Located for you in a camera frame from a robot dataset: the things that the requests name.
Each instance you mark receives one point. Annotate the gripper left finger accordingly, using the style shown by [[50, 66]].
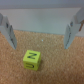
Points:
[[8, 31]]

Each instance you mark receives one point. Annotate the yellow block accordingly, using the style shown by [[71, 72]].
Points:
[[31, 60]]

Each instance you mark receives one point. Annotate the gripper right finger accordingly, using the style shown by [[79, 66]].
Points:
[[71, 33]]

